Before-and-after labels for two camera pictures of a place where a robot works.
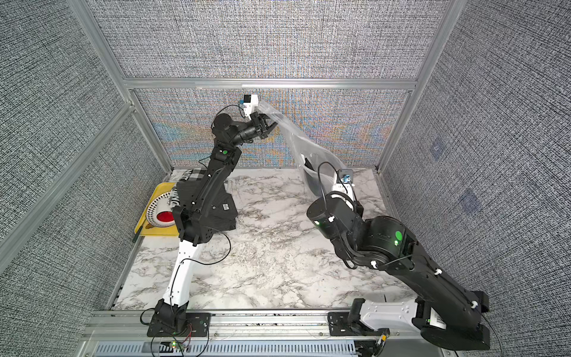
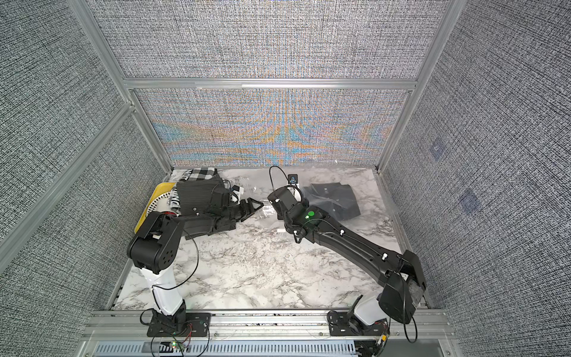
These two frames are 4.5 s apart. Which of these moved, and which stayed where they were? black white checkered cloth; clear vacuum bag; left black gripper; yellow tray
Moved: clear vacuum bag; left black gripper
Stayed: black white checkered cloth; yellow tray
